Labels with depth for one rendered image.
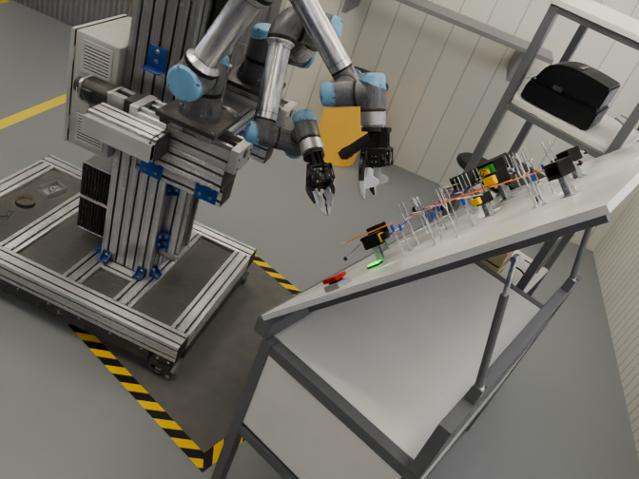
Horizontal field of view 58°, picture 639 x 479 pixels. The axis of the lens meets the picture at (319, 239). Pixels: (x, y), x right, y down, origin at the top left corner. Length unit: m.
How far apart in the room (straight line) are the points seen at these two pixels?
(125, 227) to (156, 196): 0.24
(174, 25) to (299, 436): 1.46
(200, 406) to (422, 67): 3.27
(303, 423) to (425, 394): 0.39
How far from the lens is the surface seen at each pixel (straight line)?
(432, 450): 1.59
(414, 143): 5.06
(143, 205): 2.57
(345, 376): 1.79
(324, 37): 1.85
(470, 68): 4.84
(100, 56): 2.37
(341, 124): 4.55
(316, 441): 1.85
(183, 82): 1.87
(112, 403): 2.57
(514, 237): 1.24
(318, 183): 1.83
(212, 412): 2.60
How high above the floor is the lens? 2.05
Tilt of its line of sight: 33 degrees down
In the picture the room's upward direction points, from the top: 21 degrees clockwise
